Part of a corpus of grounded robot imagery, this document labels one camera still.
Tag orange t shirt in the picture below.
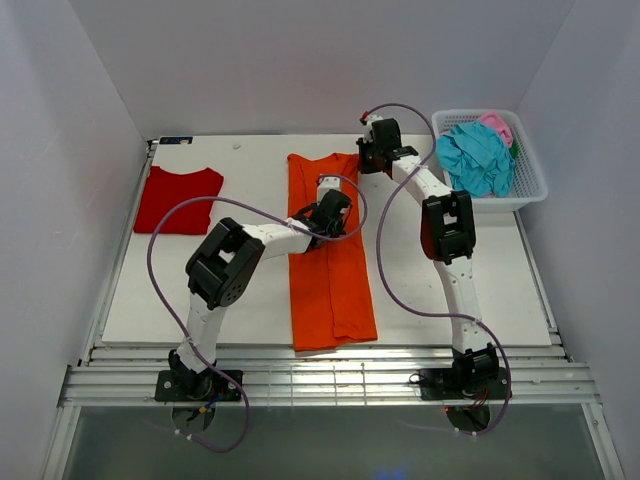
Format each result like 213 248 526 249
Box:
288 153 378 352

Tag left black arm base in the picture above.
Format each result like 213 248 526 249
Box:
154 351 241 403

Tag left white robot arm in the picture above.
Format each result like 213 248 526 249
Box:
169 189 352 400

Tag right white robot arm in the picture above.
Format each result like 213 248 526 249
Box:
357 113 488 397

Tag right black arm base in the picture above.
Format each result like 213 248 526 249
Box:
409 346 511 401

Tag blue t shirt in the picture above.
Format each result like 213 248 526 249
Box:
436 120 516 198

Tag pink t shirt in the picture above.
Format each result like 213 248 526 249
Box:
478 110 514 148

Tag green garment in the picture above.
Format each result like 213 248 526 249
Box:
509 141 519 160

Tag white plastic basket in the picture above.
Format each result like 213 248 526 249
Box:
432 109 548 213

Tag folded red t shirt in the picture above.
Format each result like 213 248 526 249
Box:
133 166 224 236

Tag blue label sticker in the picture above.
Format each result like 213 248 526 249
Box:
158 136 193 145

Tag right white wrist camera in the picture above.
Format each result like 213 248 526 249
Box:
360 112 383 143

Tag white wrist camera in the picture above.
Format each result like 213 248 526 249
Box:
360 112 383 143
316 175 342 203

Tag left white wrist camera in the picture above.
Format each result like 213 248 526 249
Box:
316 175 342 203

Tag aluminium table frame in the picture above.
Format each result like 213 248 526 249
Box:
39 139 626 480

